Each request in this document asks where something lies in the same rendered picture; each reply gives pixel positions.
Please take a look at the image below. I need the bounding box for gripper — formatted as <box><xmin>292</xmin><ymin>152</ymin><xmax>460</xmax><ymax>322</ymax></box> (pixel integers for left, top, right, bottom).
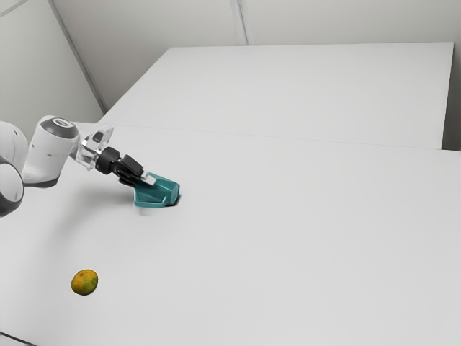
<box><xmin>94</xmin><ymin>146</ymin><xmax>158</xmax><ymax>188</ymax></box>

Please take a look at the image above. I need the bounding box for teal faceted mug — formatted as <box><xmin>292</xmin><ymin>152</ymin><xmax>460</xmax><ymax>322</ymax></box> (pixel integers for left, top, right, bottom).
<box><xmin>133</xmin><ymin>172</ymin><xmax>181</xmax><ymax>208</ymax></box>

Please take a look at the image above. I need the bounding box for orange green fruit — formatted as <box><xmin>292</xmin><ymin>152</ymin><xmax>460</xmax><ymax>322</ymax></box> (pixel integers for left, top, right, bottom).
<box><xmin>71</xmin><ymin>268</ymin><xmax>100</xmax><ymax>296</ymax></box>

